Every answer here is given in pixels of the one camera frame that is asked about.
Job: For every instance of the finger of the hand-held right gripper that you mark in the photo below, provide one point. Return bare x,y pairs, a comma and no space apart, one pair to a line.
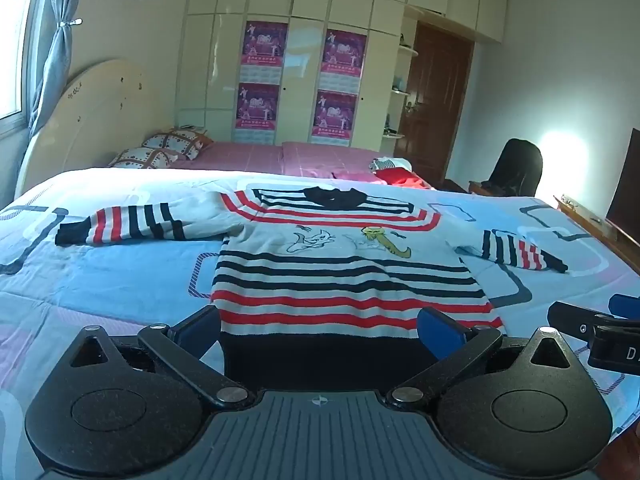
626,306
570,321

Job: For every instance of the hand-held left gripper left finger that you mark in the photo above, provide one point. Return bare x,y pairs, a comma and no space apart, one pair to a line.
199,332

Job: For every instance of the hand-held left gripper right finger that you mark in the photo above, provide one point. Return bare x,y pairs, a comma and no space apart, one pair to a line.
440,332

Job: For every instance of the striped cartoon sweater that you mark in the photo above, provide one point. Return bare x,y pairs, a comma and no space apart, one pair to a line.
340,280

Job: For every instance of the blue patterned bedsheet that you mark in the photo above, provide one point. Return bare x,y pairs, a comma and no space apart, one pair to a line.
125,280

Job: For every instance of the dark television screen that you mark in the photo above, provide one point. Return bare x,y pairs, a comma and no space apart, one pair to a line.
627,190

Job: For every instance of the red cloth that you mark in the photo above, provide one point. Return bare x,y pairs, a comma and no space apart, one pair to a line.
397,177

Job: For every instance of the black chair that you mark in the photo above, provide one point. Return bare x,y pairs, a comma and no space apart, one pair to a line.
517,165

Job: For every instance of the white striped cloth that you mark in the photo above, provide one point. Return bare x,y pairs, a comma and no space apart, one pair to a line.
390,163

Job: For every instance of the patterned pillow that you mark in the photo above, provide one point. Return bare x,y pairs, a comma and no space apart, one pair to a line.
142,157
177,144

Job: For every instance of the pink bedsheet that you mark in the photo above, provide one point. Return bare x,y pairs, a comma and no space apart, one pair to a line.
300,160

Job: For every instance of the brown wooden door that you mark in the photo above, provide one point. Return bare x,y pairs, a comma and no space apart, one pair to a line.
440,110

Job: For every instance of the cream round headboard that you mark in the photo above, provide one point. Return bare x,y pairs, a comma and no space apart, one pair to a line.
100,110

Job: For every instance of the cream corner shelf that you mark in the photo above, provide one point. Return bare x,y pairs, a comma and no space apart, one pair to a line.
400,91

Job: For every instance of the cream wardrobe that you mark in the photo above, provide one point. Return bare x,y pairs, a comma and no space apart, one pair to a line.
305,60

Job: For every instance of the blue curtain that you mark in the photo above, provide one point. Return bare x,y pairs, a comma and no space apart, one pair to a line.
57,70

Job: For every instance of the window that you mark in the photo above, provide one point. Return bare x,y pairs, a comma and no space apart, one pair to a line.
12,40

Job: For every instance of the pink wall poster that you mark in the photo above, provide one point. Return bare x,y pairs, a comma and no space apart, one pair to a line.
265,47
334,117
344,57
256,110

